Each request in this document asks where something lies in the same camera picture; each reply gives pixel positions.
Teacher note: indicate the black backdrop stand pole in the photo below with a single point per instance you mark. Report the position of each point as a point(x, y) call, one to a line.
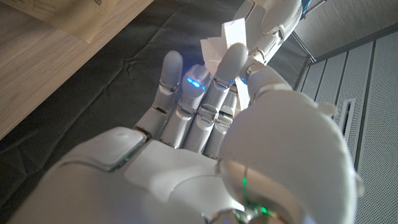
point(303, 46)

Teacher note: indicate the brown cardboard box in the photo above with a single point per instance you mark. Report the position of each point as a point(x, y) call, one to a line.
point(71, 15)

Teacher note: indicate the white postage stamp sheet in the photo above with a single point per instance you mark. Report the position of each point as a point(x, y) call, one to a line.
point(211, 53)

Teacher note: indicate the black backdrop curtain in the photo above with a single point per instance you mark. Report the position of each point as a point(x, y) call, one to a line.
point(109, 93)

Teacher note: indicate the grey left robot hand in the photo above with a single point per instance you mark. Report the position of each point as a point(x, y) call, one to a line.
point(273, 18)

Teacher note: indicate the single white postage stamp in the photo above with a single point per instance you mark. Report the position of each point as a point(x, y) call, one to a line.
point(234, 32)

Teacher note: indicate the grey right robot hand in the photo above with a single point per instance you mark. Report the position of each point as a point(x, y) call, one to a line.
point(186, 174)

